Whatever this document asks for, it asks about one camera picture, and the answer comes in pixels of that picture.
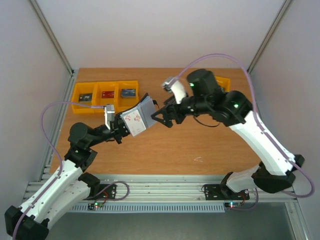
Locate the slotted grey cable duct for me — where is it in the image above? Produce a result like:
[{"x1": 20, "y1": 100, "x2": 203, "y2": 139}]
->
[{"x1": 69, "y1": 202, "x2": 225, "y2": 214}]

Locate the aluminium frame post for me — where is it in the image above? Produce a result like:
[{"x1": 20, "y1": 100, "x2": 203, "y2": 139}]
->
[
  {"x1": 28, "y1": 0, "x2": 74, "y2": 76},
  {"x1": 247, "y1": 0, "x2": 294, "y2": 74}
]

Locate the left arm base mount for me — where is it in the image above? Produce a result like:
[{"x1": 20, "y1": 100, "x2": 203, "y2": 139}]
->
[{"x1": 78, "y1": 172, "x2": 117, "y2": 200}]

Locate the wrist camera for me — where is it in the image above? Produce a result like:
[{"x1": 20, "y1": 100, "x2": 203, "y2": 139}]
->
[
  {"x1": 103, "y1": 104, "x2": 116, "y2": 130},
  {"x1": 161, "y1": 76, "x2": 188, "y2": 104}
]

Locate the circuit board with led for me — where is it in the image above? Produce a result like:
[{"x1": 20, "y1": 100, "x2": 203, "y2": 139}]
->
[
  {"x1": 224, "y1": 201, "x2": 242, "y2": 209},
  {"x1": 87, "y1": 202, "x2": 104, "y2": 211}
]

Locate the card holder with clear sleeves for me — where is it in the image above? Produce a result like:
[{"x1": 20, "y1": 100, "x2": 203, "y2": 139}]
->
[{"x1": 124, "y1": 93, "x2": 157, "y2": 129}]

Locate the yellow bin middle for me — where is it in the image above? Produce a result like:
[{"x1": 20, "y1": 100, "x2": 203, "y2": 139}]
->
[{"x1": 92, "y1": 81, "x2": 120, "y2": 113}]

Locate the blue credit card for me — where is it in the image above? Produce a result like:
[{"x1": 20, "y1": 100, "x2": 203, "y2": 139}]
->
[{"x1": 120, "y1": 88, "x2": 137, "y2": 98}]

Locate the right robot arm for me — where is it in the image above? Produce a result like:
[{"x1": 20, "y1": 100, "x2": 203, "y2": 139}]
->
[{"x1": 151, "y1": 69, "x2": 305, "y2": 198}]

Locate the left circuit board with LED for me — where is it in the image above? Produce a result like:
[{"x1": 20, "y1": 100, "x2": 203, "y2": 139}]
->
[{"x1": 87, "y1": 202, "x2": 104, "y2": 211}]

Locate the right aluminium frame post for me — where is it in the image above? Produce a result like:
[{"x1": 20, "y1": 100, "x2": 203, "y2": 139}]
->
[{"x1": 247, "y1": 0, "x2": 294, "y2": 74}]

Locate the yellow bin right of trio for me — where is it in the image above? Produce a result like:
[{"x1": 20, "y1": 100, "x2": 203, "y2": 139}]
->
[{"x1": 117, "y1": 80, "x2": 140, "y2": 112}]

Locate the white card with red pattern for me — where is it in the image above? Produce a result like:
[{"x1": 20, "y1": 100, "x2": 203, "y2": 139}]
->
[{"x1": 120, "y1": 107, "x2": 147, "y2": 137}]

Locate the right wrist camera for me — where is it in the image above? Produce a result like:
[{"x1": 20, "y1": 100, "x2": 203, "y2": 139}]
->
[{"x1": 161, "y1": 76, "x2": 188, "y2": 104}]

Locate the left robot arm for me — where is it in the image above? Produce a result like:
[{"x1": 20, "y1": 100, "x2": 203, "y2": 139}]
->
[{"x1": 4, "y1": 118, "x2": 130, "y2": 240}]

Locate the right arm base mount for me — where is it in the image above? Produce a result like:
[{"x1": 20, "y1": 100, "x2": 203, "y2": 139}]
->
[{"x1": 201, "y1": 172, "x2": 250, "y2": 201}]

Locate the left aluminium frame post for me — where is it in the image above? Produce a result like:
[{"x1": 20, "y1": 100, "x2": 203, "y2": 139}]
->
[{"x1": 28, "y1": 0, "x2": 74, "y2": 76}]

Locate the yellow bin left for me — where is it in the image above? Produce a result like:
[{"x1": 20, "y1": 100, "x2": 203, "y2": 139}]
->
[{"x1": 71, "y1": 82, "x2": 96, "y2": 115}]

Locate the right circuit board with LED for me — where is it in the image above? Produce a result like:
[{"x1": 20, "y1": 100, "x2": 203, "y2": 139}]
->
[{"x1": 224, "y1": 201, "x2": 242, "y2": 209}]

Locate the black credit card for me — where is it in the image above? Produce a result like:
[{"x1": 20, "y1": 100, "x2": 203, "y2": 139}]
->
[{"x1": 78, "y1": 93, "x2": 93, "y2": 103}]

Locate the red credit card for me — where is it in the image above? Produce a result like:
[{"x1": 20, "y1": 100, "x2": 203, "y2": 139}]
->
[{"x1": 101, "y1": 91, "x2": 115, "y2": 99}]

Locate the yellow bin far right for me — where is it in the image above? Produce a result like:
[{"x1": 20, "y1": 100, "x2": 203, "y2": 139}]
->
[{"x1": 215, "y1": 76, "x2": 231, "y2": 92}]

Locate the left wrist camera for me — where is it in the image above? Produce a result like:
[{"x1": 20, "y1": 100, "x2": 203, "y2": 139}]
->
[{"x1": 103, "y1": 104, "x2": 116, "y2": 130}]

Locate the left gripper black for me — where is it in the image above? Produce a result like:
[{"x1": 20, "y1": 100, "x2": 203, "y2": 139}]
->
[{"x1": 87, "y1": 114, "x2": 141, "y2": 148}]

